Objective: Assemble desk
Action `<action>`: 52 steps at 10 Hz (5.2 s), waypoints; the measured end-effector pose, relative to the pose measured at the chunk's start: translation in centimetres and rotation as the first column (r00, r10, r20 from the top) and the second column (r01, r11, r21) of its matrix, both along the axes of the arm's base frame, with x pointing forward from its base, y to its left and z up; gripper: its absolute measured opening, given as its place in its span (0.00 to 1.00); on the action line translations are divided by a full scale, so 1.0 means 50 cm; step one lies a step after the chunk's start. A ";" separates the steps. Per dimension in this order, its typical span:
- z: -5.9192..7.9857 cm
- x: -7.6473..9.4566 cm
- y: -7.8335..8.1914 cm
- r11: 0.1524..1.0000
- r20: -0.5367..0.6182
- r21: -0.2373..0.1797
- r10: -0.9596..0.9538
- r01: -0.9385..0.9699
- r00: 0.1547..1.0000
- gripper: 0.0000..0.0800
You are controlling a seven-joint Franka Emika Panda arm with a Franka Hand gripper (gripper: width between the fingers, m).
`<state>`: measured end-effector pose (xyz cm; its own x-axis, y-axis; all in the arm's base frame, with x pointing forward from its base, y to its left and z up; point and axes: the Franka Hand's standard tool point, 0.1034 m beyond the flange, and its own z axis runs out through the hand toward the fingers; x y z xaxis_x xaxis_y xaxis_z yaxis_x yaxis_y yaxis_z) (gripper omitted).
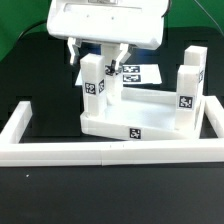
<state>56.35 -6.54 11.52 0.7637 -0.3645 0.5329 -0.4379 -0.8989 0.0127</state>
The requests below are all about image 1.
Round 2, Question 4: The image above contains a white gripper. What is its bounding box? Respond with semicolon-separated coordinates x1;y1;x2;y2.
47;0;167;74

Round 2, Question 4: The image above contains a white desk tabletop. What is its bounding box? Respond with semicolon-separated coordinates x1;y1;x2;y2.
80;87;205;141

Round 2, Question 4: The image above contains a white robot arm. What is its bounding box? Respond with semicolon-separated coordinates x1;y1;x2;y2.
47;0;172;73

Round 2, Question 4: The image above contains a white marker sheet with tags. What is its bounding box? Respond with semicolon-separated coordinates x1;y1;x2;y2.
75;64;162;86

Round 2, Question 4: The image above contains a black cable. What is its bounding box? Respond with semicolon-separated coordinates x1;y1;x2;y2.
18;21;49;41

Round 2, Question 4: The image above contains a white U-shaped obstacle frame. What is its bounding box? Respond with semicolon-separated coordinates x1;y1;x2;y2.
0;96;224;167

